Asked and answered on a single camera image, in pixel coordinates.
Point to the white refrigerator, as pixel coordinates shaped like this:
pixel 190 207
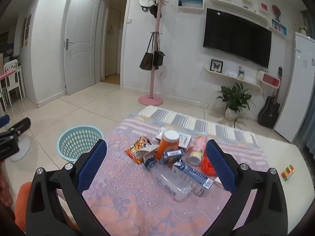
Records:
pixel 295 86

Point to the long curved wall shelf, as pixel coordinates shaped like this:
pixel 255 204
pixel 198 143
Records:
pixel 241 8

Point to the white blue wall cube shelf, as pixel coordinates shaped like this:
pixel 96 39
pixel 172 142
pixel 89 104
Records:
pixel 190 3

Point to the brown handbag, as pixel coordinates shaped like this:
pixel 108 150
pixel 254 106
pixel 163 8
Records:
pixel 146 60

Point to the orange bottle with white cap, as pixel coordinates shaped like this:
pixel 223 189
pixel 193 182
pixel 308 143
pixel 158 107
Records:
pixel 168 143

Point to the framed butterfly picture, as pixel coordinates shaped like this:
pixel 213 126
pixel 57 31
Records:
pixel 216 66

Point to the white table with pink edge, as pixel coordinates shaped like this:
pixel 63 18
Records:
pixel 7 75

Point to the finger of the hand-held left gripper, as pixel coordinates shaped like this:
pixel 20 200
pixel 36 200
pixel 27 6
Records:
pixel 9 145
pixel 3 121

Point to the pink patterned blanket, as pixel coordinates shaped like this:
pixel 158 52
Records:
pixel 128 196

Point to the pink wall box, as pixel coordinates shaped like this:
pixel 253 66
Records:
pixel 263 7

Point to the teal plastic basket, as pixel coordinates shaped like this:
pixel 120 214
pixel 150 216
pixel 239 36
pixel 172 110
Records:
pixel 78 140

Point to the red decorative fan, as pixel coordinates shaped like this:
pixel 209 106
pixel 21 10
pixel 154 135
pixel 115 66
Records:
pixel 276 11

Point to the black acoustic guitar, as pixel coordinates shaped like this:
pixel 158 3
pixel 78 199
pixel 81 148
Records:
pixel 269 110

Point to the orange red plastic bag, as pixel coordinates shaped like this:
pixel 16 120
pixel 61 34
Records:
pixel 206 164

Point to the dark green handbag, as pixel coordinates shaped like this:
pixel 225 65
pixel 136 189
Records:
pixel 158 57

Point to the colourful puzzle cube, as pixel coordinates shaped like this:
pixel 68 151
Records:
pixel 288 172

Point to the window blind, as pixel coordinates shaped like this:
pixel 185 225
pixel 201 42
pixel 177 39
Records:
pixel 3 40

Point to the orange snack bag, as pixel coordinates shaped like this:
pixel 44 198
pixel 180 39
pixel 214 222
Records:
pixel 139 150

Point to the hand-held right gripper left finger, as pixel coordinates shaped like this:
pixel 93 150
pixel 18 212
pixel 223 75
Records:
pixel 91 167

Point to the red white wall box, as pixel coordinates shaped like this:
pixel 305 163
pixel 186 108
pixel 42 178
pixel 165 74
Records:
pixel 269 79

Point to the small figurine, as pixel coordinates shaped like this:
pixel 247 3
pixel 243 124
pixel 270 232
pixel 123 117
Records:
pixel 241 73

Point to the wall pictures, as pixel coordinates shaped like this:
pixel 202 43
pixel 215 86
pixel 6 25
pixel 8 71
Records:
pixel 26 29

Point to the grey white striped rug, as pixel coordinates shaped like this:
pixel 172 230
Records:
pixel 187 123

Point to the small blue drink carton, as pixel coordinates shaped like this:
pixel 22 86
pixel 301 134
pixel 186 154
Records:
pixel 173 154

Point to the flower vase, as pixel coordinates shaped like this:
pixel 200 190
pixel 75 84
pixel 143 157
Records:
pixel 303 27

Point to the small white box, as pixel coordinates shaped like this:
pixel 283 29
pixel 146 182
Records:
pixel 161 134
pixel 185 140

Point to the curved white wall shelf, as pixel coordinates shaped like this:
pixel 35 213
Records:
pixel 231 77

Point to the white dining chair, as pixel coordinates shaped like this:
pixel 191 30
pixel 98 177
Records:
pixel 12 76

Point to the pink peach drink bottle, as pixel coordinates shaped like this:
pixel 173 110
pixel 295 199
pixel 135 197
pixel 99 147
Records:
pixel 198 150

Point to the clear plastic bottle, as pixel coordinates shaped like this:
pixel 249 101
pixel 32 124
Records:
pixel 169 182

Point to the grey round fan base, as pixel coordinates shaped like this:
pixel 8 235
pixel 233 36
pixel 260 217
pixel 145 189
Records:
pixel 22 150

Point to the potted green plant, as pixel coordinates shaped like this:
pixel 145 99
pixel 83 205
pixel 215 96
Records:
pixel 235 98

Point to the white door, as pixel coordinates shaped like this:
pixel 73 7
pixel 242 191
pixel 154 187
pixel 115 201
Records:
pixel 81 41

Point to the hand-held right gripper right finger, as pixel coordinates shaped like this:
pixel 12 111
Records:
pixel 221 167

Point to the pink coat rack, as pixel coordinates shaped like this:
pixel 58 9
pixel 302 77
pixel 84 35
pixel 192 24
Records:
pixel 154 78

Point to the black wall television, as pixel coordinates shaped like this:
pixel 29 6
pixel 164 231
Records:
pixel 236 38

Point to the blue white milk carton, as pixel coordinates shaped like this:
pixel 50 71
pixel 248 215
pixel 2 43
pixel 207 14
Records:
pixel 192 177

